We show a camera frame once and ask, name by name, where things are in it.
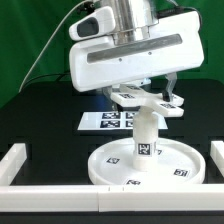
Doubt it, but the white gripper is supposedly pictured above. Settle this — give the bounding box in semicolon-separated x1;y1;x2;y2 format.
69;11;204;111

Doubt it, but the white cross-shaped table base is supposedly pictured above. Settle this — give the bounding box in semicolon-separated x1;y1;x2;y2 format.
111;84;184;117

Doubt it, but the white round table top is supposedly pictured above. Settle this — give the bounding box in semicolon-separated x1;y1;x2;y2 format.
88;138;206;186

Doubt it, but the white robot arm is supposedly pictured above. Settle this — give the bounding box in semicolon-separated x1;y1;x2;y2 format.
69;0;204;102

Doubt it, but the white sheet with markers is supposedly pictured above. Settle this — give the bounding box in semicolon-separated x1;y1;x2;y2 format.
77;111;169;132

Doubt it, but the white front fence bar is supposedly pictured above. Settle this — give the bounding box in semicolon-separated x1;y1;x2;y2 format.
0;184;224;212

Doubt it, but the white left fence bar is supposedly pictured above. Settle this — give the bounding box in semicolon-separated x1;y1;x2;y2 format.
0;143;27;186

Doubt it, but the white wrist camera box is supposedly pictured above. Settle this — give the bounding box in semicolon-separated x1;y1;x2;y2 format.
69;6;116;41

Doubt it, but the black cable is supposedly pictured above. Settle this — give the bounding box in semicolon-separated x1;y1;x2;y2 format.
20;72;73;92

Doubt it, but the white cable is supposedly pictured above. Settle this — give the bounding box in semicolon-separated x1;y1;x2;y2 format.
18;0;98;93

